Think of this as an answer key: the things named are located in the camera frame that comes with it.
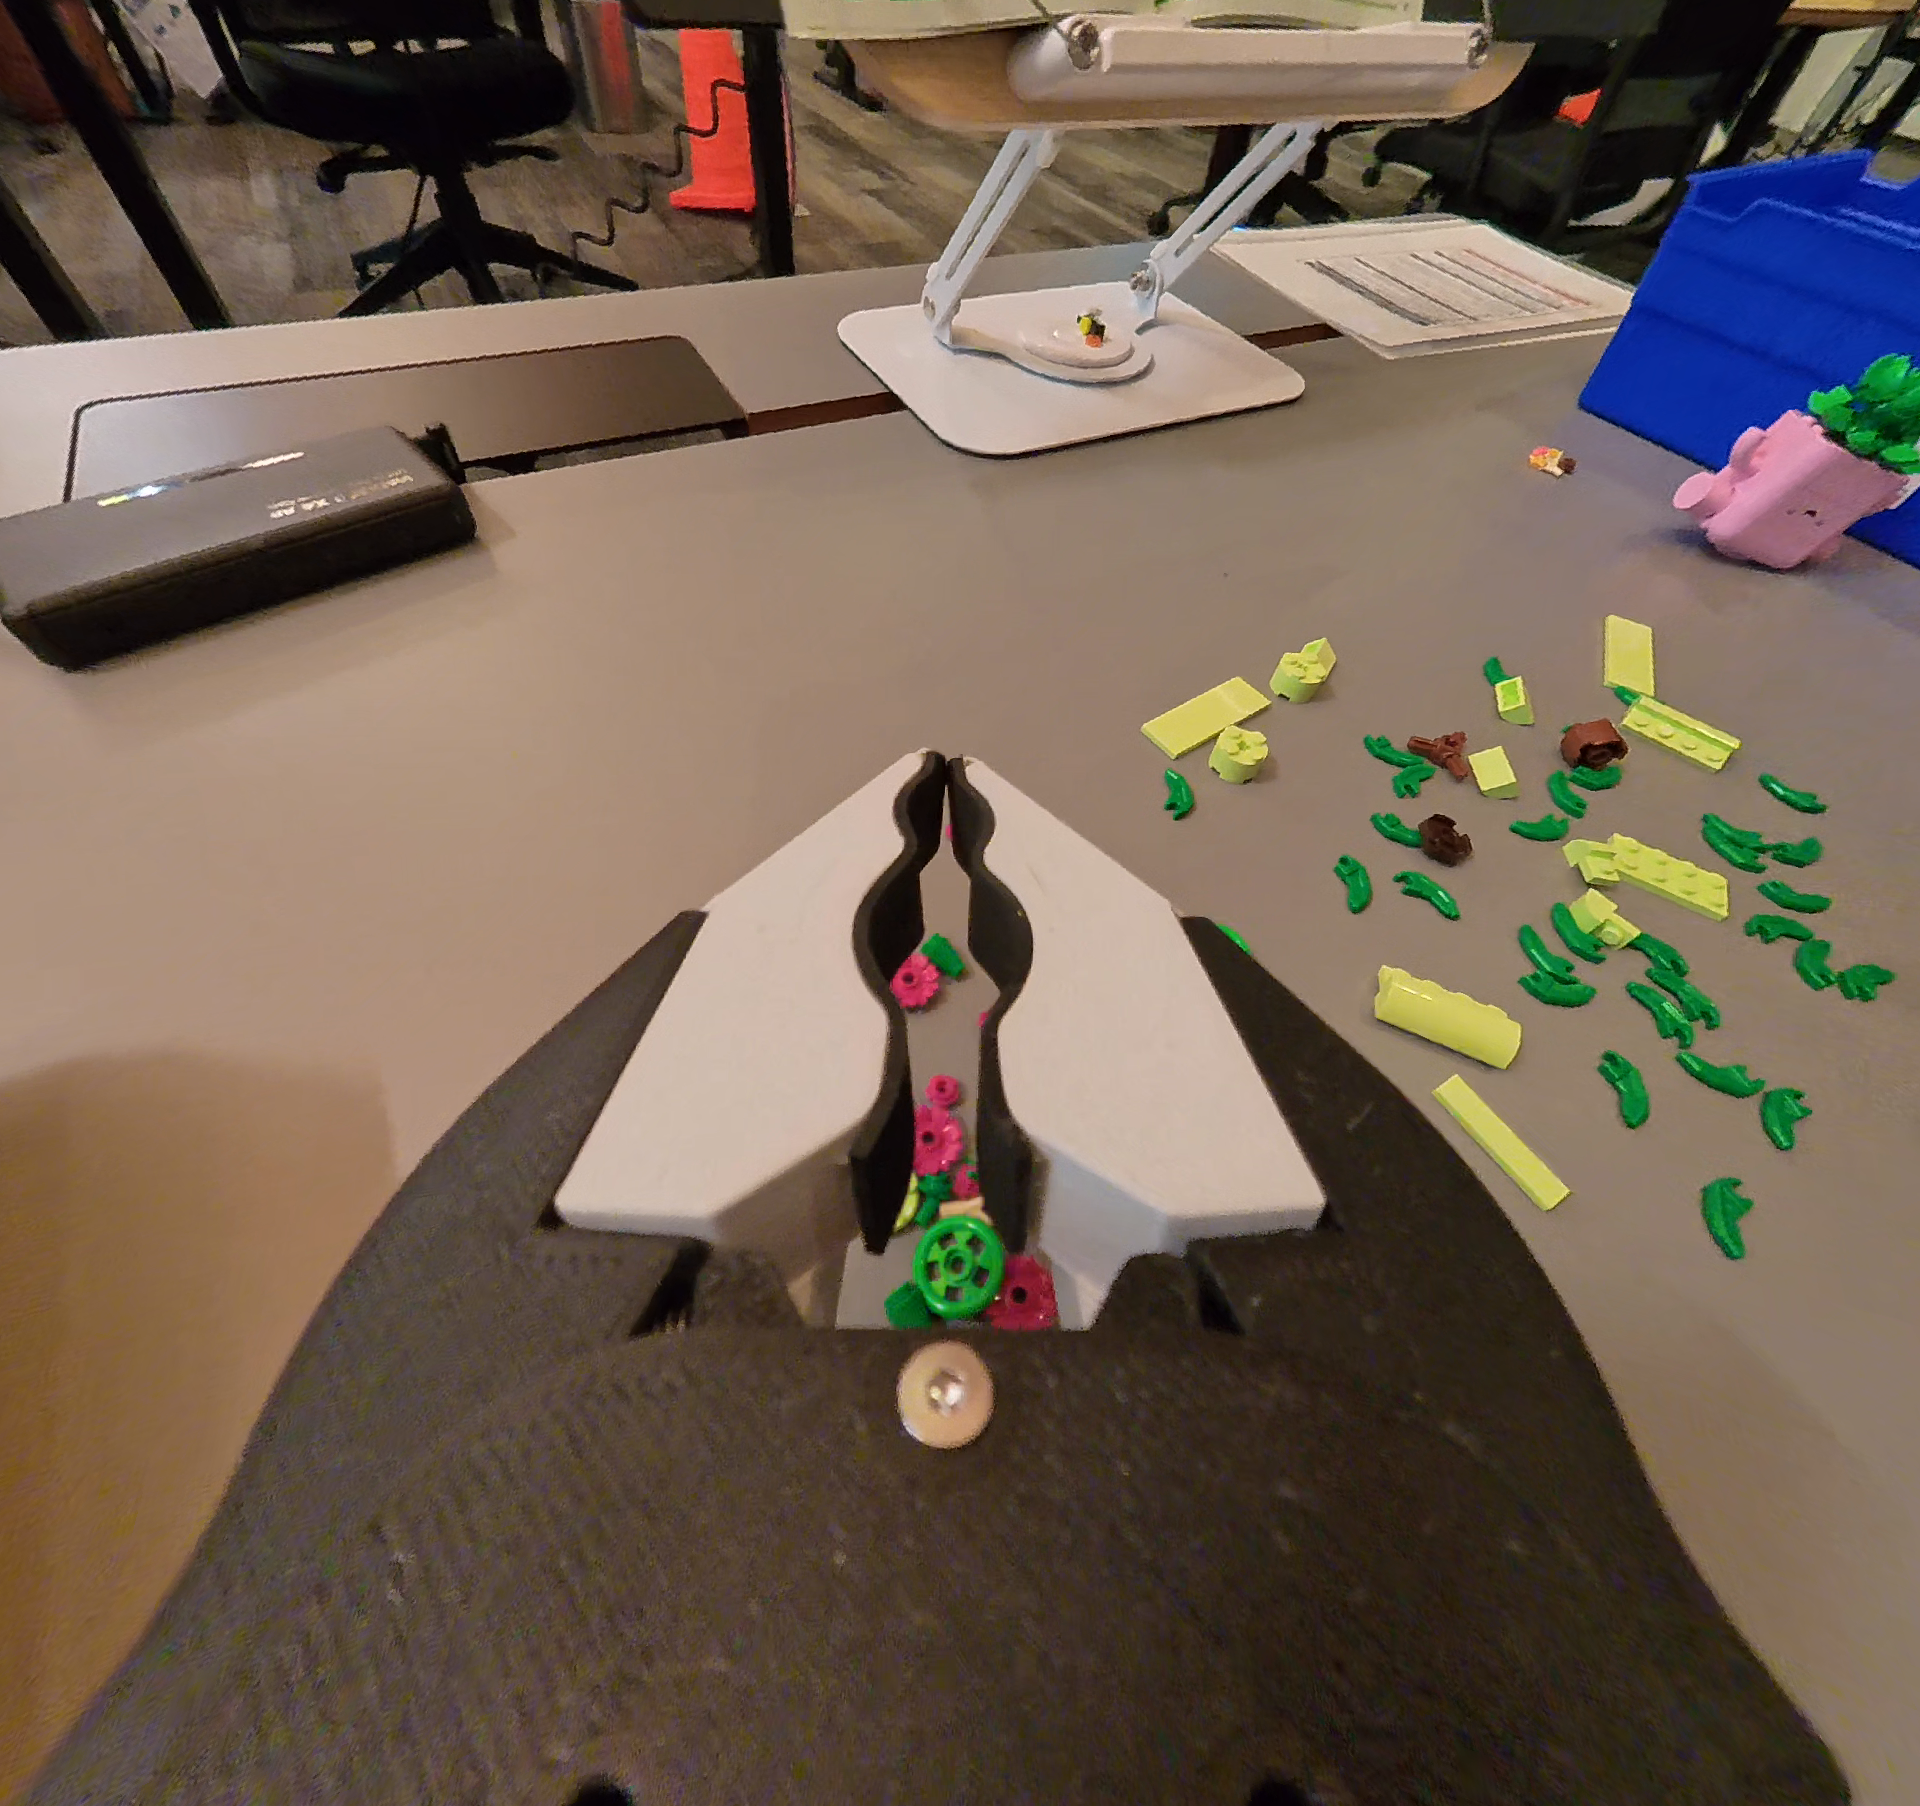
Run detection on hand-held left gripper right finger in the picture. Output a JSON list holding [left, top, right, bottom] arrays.
[[948, 750, 1332, 1332]]

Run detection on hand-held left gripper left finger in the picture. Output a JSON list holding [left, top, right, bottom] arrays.
[[556, 748, 948, 1332]]

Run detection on pile of small flower pieces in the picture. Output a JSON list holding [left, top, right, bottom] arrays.
[[885, 815, 1059, 1332]]

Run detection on lime slope toy brick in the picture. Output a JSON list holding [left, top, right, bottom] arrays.
[[1372, 963, 1525, 1070]]

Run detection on green toy wheel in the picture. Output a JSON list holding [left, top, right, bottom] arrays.
[[911, 1208, 1004, 1314]]

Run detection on narrow lime toy tile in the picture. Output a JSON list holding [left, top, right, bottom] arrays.
[[1431, 1074, 1572, 1210]]

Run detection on large lime toy tile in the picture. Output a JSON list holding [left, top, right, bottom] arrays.
[[1139, 675, 1272, 761]]

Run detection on lime studded toy plate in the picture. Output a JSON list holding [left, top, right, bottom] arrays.
[[1589, 835, 1731, 926], [1621, 696, 1742, 775]]

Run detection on scattered green leaf pieces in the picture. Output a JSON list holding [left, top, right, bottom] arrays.
[[1162, 656, 1894, 1260]]

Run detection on white book stand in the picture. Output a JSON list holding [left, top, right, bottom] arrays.
[[836, 12, 1536, 458]]

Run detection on flat black power bank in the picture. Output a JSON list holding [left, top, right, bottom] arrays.
[[0, 427, 478, 671]]

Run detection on laminated paper sheet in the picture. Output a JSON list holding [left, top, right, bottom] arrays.
[[1212, 217, 1638, 360]]

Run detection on pink toy pot with plant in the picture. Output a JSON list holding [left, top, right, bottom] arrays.
[[1672, 354, 1920, 572]]

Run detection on orange traffic cone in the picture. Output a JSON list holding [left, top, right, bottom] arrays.
[[668, 25, 760, 214]]

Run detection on blue storage bin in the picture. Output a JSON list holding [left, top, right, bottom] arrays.
[[1578, 148, 1920, 570]]

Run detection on silver metal trash can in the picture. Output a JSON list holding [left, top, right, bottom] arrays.
[[568, 0, 646, 135]]

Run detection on black office chair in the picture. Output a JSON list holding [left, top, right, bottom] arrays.
[[181, 0, 638, 323]]

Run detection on dark table cable hatch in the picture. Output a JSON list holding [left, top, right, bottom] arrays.
[[66, 333, 748, 504]]

